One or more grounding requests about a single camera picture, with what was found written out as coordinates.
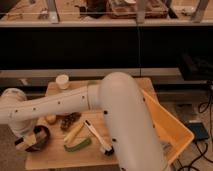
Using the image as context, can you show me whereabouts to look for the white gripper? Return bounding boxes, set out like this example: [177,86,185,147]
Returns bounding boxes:
[13,125,40,145]

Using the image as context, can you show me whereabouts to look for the black and white eraser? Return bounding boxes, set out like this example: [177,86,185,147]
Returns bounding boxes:
[14,129,46,152]

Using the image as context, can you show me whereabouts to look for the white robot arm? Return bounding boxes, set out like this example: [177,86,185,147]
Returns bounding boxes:
[0,72,170,171]

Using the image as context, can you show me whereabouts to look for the purple bowl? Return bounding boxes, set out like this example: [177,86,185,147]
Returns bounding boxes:
[26,125,50,152]

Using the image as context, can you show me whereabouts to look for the orange fruit toy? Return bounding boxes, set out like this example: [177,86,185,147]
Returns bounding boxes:
[45,115,56,125]

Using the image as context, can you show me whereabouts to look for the dark grapes toy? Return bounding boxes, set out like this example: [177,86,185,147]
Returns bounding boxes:
[60,112,81,131]

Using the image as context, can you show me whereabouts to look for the wooden table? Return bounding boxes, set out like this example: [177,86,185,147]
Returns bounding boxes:
[25,78,178,171]

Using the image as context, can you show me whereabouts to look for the yellow corn toy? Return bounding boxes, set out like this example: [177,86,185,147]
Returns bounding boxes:
[64,123,84,144]

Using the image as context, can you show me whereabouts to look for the green pepper toy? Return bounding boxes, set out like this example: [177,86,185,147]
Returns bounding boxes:
[64,137,92,152]

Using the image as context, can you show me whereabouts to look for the white cup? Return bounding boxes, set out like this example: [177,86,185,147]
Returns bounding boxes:
[55,74,69,90]

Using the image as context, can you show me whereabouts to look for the white dish brush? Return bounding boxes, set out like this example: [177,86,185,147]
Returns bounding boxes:
[84,120,114,156]

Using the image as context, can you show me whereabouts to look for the orange plastic bin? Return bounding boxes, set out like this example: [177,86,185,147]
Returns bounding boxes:
[141,89,195,167]

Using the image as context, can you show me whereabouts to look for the blue black box device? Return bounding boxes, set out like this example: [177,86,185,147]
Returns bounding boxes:
[187,122,209,142]

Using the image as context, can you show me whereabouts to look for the black cable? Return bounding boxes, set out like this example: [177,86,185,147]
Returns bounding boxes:
[174,89,213,171]

